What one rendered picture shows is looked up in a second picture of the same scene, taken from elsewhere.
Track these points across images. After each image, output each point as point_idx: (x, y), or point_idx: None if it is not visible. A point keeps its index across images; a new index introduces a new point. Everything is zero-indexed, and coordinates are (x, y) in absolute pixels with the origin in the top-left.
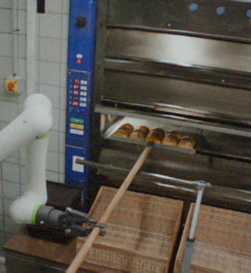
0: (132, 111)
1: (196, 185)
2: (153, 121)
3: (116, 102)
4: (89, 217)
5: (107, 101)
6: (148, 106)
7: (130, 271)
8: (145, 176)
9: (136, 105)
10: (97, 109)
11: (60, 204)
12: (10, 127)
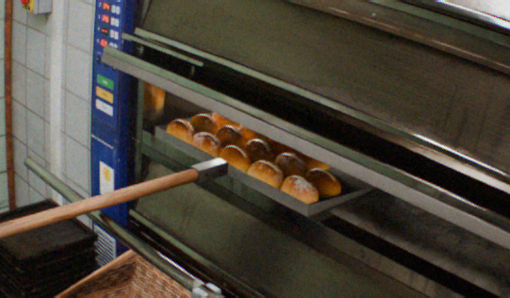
0: (155, 68)
1: (191, 290)
2: (188, 100)
3: (144, 43)
4: (68, 295)
5: (130, 41)
6: (192, 61)
7: None
8: (108, 232)
9: (174, 57)
10: (105, 56)
11: (21, 249)
12: None
